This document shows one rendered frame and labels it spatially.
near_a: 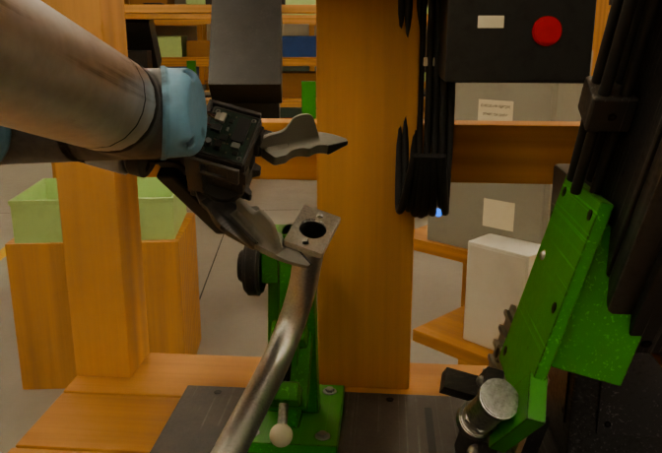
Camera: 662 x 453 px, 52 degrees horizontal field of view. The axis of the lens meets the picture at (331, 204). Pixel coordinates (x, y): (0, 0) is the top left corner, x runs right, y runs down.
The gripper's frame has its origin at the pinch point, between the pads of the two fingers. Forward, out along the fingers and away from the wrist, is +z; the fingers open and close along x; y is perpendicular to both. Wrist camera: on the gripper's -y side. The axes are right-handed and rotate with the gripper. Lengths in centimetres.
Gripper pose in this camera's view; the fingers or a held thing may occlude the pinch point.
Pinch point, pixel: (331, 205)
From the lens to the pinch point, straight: 68.8
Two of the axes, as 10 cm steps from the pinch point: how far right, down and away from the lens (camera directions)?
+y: 1.1, -4.9, -8.6
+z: 9.6, 2.7, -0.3
